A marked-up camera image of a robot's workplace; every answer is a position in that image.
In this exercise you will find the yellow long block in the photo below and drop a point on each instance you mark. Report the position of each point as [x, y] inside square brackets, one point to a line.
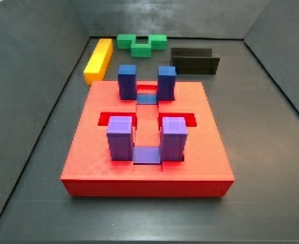
[99, 61]

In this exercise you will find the red slotted board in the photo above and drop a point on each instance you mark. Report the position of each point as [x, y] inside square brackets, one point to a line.
[92, 174]

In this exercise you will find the purple U-shaped block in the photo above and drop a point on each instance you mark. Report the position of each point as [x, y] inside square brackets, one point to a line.
[149, 155]

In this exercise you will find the dark blue U-shaped block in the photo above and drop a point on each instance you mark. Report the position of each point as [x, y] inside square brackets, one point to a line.
[147, 94]

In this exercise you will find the black stepped block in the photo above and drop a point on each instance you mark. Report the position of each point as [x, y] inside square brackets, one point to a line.
[193, 61]

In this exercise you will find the green zigzag block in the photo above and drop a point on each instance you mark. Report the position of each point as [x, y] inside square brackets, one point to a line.
[127, 42]

